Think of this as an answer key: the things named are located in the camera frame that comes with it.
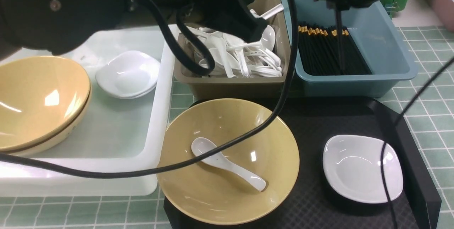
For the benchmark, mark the pink plastic bin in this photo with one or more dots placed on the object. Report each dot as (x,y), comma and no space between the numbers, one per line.
(444,10)

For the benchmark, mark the white sauce dish in tub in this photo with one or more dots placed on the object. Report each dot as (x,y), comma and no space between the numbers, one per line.
(130,75)

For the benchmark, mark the lower stacked yellow bowl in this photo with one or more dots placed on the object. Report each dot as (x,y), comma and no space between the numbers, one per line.
(54,140)

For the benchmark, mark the pile of white spoons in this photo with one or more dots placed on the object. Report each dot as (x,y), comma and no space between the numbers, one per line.
(235,58)

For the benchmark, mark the yellow noodle bowl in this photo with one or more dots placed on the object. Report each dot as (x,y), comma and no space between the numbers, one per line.
(216,196)

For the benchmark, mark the black plastic serving tray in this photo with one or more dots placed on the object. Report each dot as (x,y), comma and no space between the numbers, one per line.
(311,204)

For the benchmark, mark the bundle of black chopsticks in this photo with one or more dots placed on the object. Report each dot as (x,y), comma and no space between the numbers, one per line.
(318,48)

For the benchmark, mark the blue plastic chopstick bin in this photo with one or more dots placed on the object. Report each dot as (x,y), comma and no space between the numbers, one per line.
(383,49)

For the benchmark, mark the large white plastic tub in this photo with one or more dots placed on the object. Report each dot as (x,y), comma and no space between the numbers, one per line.
(115,135)

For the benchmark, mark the brown plastic spoon bin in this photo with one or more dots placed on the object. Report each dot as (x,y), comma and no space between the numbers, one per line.
(238,87)

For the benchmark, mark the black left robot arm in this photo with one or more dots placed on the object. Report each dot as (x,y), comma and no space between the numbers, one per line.
(61,26)

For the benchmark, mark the upper stacked yellow bowl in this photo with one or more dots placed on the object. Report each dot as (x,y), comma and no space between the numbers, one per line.
(39,97)

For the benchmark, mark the white square sauce dish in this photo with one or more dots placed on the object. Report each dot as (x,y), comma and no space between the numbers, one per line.
(352,167)

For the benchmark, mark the white ceramic soup spoon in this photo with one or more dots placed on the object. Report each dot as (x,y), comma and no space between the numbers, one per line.
(202,145)

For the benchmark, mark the stacked yellow bowl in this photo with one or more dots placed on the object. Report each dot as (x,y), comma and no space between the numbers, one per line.
(54,140)
(39,97)

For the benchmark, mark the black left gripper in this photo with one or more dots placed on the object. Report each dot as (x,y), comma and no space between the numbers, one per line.
(227,16)

